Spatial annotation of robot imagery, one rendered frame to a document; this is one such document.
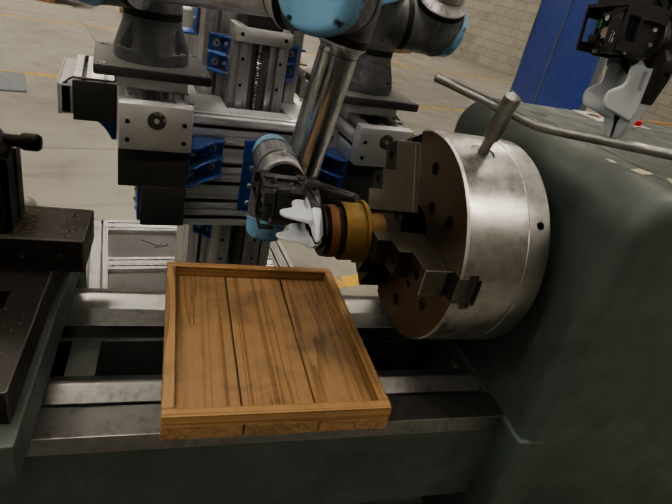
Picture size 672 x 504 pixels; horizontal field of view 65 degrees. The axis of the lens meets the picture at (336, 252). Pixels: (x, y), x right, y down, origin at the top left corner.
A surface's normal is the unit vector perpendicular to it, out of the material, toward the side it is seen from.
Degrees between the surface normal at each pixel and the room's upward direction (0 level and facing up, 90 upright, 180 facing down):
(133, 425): 0
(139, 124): 90
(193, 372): 0
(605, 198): 61
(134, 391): 29
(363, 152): 90
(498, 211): 50
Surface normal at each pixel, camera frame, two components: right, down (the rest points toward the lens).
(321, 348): 0.20, -0.86
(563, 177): -0.80, -0.38
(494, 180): 0.30, -0.43
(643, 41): 0.27, 0.35
